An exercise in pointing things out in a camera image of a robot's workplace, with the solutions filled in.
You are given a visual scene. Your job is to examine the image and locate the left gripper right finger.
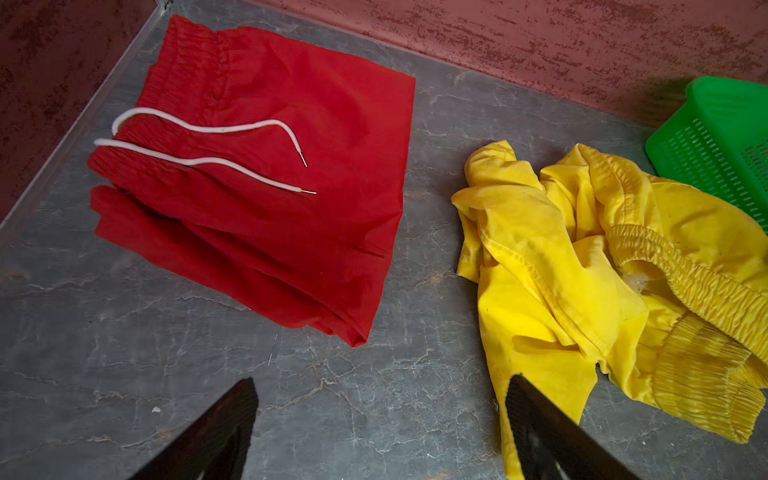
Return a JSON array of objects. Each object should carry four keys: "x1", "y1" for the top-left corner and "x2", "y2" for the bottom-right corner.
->
[{"x1": 505, "y1": 375, "x2": 637, "y2": 480}]

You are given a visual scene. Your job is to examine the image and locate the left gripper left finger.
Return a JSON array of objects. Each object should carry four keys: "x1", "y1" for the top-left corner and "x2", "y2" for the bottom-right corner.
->
[{"x1": 132, "y1": 378, "x2": 259, "y2": 479}]

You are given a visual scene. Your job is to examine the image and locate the yellow shorts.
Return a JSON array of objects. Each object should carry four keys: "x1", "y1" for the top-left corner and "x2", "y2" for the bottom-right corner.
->
[{"x1": 452, "y1": 141, "x2": 767, "y2": 444}]

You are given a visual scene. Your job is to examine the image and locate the red shorts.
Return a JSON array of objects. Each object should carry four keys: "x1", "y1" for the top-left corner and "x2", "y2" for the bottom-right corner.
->
[{"x1": 88, "y1": 15, "x2": 416, "y2": 347}]

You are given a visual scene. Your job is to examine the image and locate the green plastic basket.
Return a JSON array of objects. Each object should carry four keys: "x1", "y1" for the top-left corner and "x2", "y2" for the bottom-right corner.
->
[{"x1": 645, "y1": 77, "x2": 767, "y2": 229}]

